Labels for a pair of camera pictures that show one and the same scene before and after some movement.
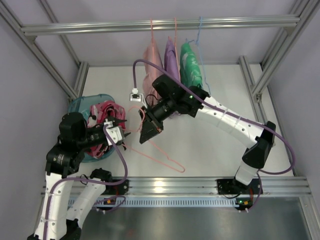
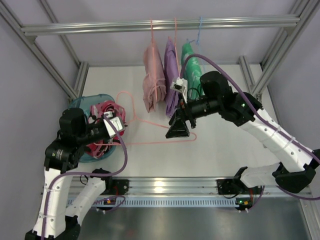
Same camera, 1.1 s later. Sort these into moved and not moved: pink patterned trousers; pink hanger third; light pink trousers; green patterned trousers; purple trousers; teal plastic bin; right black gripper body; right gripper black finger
Moved: right gripper black finger; right black gripper body
Not moved: green patterned trousers; pink hanger third; purple trousers; light pink trousers; pink patterned trousers; teal plastic bin
